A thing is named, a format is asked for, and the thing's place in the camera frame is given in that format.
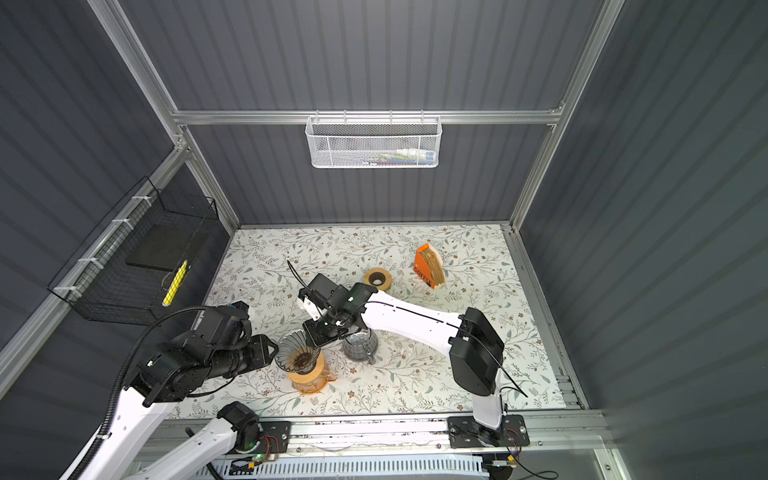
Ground grey glass dripper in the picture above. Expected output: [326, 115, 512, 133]
[275, 329, 321, 372]

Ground orange glass carafe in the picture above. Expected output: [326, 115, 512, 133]
[287, 365, 337, 394]

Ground wooden dripper ring stand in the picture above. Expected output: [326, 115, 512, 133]
[287, 351, 326, 374]

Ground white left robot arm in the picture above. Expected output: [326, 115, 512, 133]
[62, 301, 279, 479]

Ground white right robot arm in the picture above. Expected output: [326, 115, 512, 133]
[298, 274, 504, 431]

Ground orange coffee filter holder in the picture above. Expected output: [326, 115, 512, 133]
[413, 243, 445, 289]

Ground grey glass carafe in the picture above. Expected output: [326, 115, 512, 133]
[341, 329, 378, 365]

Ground yellow green striped stick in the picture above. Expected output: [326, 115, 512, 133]
[161, 260, 189, 308]

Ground black flat box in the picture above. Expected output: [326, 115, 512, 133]
[125, 225, 207, 272]

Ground floral table mat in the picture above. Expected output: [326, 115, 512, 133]
[174, 224, 566, 419]

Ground markers in white basket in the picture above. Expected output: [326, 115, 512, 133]
[356, 148, 438, 167]

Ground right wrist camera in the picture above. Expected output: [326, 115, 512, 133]
[297, 297, 324, 321]

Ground black corrugated cable hose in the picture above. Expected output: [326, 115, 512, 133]
[65, 306, 208, 480]

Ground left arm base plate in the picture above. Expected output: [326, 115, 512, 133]
[231, 421, 292, 455]

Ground black wire basket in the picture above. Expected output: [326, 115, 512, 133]
[49, 184, 220, 325]

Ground white wire mesh basket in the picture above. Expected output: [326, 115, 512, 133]
[305, 116, 443, 169]

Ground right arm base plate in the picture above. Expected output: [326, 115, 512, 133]
[447, 415, 530, 449]

